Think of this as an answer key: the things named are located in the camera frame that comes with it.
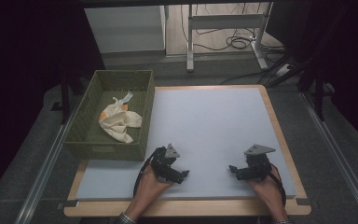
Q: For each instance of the white cabinet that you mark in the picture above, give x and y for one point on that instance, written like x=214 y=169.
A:
x=124 y=29

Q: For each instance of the metal floor rail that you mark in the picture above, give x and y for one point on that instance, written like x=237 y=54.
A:
x=338 y=155
x=40 y=180

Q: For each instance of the person's left hand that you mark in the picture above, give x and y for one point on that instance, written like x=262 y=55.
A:
x=149 y=193

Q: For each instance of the white power strip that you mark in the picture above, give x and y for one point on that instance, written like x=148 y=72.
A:
x=283 y=70

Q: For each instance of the black stand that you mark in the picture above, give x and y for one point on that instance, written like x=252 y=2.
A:
x=319 y=93
x=64 y=99

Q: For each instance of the light grey table mat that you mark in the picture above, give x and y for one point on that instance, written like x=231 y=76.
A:
x=211 y=124

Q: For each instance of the cream cloth with orange print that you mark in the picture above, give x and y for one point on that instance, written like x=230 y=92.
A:
x=118 y=122

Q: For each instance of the person's right hand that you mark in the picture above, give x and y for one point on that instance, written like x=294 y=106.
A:
x=268 y=193

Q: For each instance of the green woven basket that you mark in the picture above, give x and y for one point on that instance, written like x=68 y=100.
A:
x=87 y=138

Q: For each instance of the black tape piece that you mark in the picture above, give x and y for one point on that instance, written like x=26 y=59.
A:
x=70 y=204
x=303 y=201

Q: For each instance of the white desk frame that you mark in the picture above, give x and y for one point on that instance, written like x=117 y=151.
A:
x=223 y=21

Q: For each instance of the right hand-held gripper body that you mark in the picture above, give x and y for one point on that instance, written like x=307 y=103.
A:
x=257 y=163

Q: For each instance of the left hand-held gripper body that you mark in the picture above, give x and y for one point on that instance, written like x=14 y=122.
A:
x=164 y=160

